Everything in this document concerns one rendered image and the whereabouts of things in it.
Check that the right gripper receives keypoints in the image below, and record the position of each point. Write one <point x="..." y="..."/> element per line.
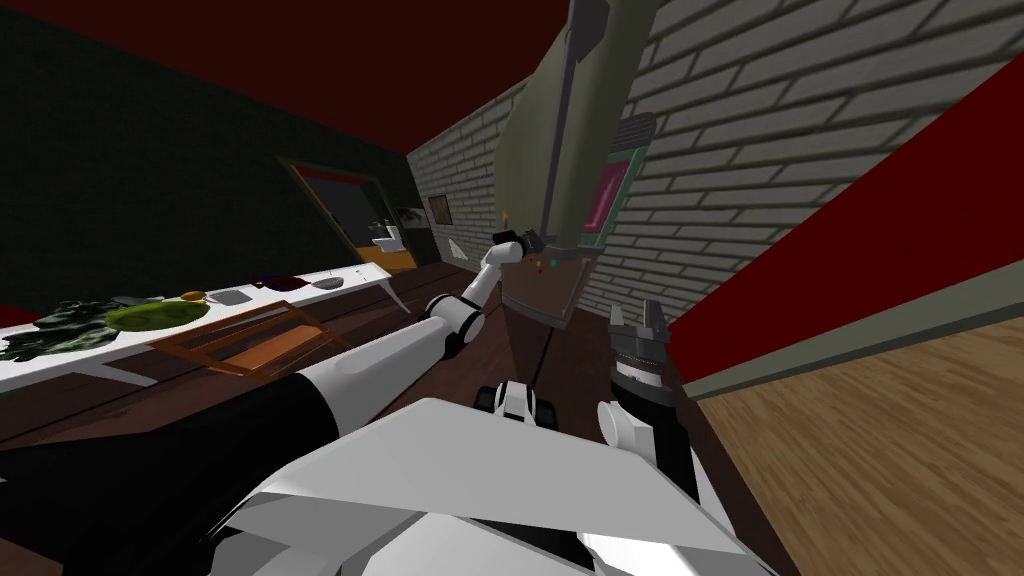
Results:
<point x="640" y="348"/>

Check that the brown panel with coloured dots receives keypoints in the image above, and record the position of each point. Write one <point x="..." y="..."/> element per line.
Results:
<point x="552" y="292"/>

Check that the white long table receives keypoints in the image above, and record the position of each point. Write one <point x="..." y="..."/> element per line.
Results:
<point x="264" y="298"/>

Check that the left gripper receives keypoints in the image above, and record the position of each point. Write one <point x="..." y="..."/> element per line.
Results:
<point x="536" y="242"/>

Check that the pink picture with green frame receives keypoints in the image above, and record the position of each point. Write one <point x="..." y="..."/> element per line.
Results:
<point x="606" y="196"/>

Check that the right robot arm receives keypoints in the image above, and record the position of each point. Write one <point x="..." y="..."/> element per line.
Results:
<point x="666" y="436"/>

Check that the brown wooden chair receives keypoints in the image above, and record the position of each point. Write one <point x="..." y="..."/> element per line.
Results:
<point x="264" y="344"/>

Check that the olive green door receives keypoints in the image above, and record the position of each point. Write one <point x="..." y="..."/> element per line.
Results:
<point x="528" y="144"/>

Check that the dark wall vent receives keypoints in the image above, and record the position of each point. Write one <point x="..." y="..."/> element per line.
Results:
<point x="634" y="132"/>

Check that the small dark wall picture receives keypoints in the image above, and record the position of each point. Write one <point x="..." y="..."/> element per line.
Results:
<point x="440" y="210"/>

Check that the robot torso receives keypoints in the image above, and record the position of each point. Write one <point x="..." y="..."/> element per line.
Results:
<point x="480" y="472"/>

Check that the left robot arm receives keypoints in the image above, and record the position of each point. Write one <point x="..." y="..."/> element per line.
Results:
<point x="384" y="360"/>

